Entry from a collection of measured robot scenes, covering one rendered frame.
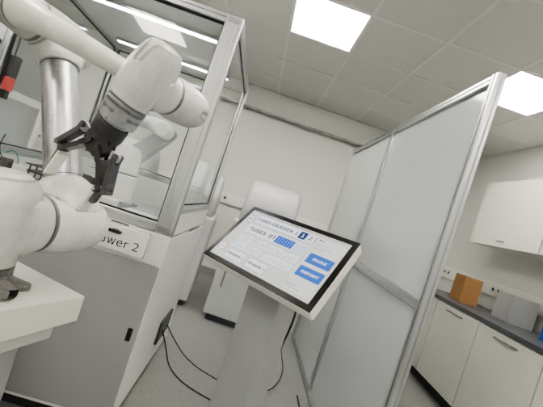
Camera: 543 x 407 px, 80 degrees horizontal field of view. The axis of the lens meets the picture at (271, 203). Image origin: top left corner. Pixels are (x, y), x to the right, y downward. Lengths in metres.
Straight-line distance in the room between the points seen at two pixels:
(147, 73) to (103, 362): 1.35
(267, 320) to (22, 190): 0.83
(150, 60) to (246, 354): 1.01
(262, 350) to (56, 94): 1.06
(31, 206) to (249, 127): 4.06
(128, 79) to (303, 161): 4.10
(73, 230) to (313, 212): 3.99
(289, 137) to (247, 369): 3.85
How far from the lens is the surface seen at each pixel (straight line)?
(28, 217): 0.94
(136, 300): 1.63
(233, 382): 1.37
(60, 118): 1.16
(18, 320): 0.95
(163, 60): 0.77
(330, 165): 4.81
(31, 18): 1.10
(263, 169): 4.69
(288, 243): 1.20
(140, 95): 0.78
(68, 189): 1.05
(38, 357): 1.90
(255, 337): 1.27
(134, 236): 1.56
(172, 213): 1.52
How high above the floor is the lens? 1.22
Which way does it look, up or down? level
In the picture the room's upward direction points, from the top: 18 degrees clockwise
